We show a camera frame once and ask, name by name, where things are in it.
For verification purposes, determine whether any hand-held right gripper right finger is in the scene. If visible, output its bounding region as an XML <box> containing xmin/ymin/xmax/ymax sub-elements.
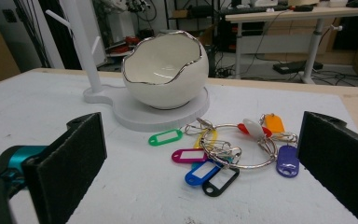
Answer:
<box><xmin>296</xmin><ymin>110</ymin><xmax>358</xmax><ymax>224</ymax></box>

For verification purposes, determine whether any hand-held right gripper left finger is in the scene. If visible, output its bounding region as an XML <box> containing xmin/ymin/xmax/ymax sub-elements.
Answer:
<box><xmin>22</xmin><ymin>111</ymin><xmax>108</xmax><ymax>224</ymax></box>

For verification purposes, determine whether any white stand with hooks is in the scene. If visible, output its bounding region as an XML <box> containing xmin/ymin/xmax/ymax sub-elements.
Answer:
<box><xmin>45</xmin><ymin>0</ymin><xmax>211</xmax><ymax>133</ymax></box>

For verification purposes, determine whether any key ring with coloured tags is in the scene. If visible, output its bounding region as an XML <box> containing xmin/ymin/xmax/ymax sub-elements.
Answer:
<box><xmin>147</xmin><ymin>112</ymin><xmax>301</xmax><ymax>198</ymax></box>

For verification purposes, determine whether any white table mat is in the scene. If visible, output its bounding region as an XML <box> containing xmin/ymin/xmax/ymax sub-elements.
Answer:
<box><xmin>0</xmin><ymin>68</ymin><xmax>358</xmax><ymax>224</ymax></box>

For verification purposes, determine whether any flat black device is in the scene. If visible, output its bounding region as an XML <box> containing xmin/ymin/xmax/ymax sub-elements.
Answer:
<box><xmin>272</xmin><ymin>60</ymin><xmax>324</xmax><ymax>76</ymax></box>

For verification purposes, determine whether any white eggshell-shaped bowl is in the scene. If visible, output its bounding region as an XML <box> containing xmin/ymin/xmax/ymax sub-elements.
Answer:
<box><xmin>120</xmin><ymin>29</ymin><xmax>210</xmax><ymax>110</ymax></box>

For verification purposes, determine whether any red object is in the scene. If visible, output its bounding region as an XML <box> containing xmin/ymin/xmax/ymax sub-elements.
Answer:
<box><xmin>104</xmin><ymin>35</ymin><xmax>142</xmax><ymax>56</ymax></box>

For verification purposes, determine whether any white-legged desk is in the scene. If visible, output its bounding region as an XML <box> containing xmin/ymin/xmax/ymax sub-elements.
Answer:
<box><xmin>224</xmin><ymin>4</ymin><xmax>358</xmax><ymax>86</ymax></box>

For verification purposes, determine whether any black keyboard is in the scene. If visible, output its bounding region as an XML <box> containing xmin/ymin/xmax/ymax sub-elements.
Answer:
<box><xmin>219</xmin><ymin>4</ymin><xmax>291</xmax><ymax>16</ymax></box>

